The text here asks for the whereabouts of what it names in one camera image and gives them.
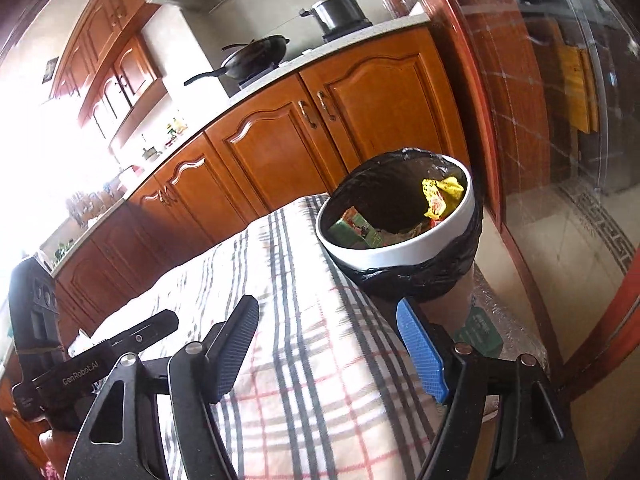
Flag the black trash bag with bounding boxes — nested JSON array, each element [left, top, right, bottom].
[[317, 147, 483, 305]]

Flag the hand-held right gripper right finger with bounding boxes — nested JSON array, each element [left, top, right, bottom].
[[396, 299, 586, 480]]

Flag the yellow wooden board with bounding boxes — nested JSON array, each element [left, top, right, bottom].
[[556, 42, 601, 135]]

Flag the wooden upper cabinets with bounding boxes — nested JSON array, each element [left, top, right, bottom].
[[50, 0, 177, 142]]

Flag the black stove burner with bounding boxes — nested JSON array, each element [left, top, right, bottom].
[[237, 62, 282, 92], [320, 19, 375, 44]]

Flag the white rim trash bin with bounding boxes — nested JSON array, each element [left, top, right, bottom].
[[315, 147, 483, 345]]

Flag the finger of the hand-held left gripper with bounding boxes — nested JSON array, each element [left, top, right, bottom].
[[95, 310, 180, 355]]

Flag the plaid tablecloth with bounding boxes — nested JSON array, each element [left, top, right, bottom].
[[67, 192, 493, 480]]

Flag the green paper card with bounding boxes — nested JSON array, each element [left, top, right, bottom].
[[452, 307, 505, 357]]

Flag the green white snack wrapper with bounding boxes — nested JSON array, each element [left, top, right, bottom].
[[327, 207, 383, 249]]

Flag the speckled white countertop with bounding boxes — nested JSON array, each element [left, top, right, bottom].
[[50, 12, 432, 276]]

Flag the red wooden glass door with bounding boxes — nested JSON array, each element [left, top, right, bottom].
[[360, 0, 640, 403]]

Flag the wooden cabinet door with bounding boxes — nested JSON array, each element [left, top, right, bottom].
[[52, 180, 211, 333], [205, 95, 351, 217], [299, 27, 453, 187], [150, 133, 266, 257]]

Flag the black wok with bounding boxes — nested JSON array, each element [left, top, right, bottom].
[[184, 35, 292, 87]]

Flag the condiment bottles cluster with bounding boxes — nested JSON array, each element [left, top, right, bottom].
[[164, 117, 189, 142]]

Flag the steel cooking pot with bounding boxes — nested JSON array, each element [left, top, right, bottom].
[[299, 0, 369, 33]]

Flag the yellow snack packet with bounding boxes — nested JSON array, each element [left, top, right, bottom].
[[421, 176, 466, 220]]

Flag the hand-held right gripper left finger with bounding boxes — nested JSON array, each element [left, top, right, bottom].
[[64, 295, 260, 480]]

